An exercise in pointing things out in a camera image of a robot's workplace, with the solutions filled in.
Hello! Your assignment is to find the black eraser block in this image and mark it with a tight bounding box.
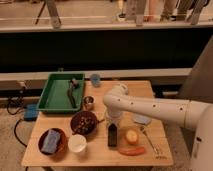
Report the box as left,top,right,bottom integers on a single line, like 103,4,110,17
108,124,117,147

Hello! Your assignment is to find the white round cup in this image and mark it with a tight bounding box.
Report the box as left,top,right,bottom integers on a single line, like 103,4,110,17
68,134,87,154

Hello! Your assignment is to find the blue grey cloth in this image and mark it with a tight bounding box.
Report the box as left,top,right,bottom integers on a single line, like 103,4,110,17
133,114,152,125

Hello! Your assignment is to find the small metal cup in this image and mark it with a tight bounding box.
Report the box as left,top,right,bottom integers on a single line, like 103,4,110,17
83,96,94,110

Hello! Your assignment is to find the dark bowl with food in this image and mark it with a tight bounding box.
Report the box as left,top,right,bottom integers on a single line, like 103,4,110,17
70,111,98,135

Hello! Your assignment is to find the green plastic tray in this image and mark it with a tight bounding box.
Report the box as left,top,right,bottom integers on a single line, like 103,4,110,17
37,72,85,114

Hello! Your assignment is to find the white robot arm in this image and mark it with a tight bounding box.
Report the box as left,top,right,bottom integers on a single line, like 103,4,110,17
103,84,213,171

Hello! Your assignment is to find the blue power box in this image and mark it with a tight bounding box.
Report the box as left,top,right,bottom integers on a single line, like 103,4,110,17
24,104,38,121

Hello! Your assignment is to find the metal fork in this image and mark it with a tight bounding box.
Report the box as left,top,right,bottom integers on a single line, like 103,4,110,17
140,126,159,155

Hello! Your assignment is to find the brown bowl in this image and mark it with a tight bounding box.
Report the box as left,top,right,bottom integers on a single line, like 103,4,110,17
38,128,67,156

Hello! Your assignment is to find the dark tool in tray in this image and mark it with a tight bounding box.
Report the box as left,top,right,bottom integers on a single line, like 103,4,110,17
67,78,79,108

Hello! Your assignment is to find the blue sponge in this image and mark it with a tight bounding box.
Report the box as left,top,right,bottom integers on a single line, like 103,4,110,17
41,129,60,154

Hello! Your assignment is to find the blue plastic cup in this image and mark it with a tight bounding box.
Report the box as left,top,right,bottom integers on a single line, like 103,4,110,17
90,74,101,87

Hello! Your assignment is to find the yellow round fruit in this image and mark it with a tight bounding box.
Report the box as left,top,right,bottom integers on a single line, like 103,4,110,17
125,130,139,145

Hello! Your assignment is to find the black cable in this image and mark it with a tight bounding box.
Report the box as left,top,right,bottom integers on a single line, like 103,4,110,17
6,87,28,148

